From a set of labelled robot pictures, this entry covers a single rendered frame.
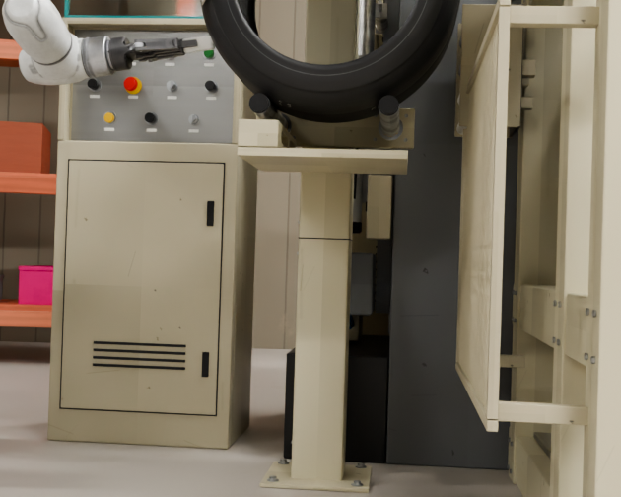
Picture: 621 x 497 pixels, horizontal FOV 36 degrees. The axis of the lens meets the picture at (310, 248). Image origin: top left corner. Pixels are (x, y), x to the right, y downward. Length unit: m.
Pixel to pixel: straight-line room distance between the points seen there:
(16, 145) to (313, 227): 2.86
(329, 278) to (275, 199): 3.62
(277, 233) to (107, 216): 3.19
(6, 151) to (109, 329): 2.30
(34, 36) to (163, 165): 0.85
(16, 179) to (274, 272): 1.86
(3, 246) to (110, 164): 3.36
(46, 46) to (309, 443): 1.14
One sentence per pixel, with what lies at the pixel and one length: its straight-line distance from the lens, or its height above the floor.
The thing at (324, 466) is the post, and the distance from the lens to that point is 2.48.
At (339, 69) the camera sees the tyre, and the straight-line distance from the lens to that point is 2.07.
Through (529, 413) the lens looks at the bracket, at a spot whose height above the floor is 0.33.
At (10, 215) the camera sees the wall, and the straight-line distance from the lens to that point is 6.23.
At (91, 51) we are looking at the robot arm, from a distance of 2.26.
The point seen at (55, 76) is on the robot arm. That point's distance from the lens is 2.28.
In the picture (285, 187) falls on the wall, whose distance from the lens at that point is 6.03.
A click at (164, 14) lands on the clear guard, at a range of 2.99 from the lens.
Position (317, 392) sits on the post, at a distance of 2.45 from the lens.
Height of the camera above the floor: 0.56
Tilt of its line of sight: 1 degrees up
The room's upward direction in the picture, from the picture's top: 2 degrees clockwise
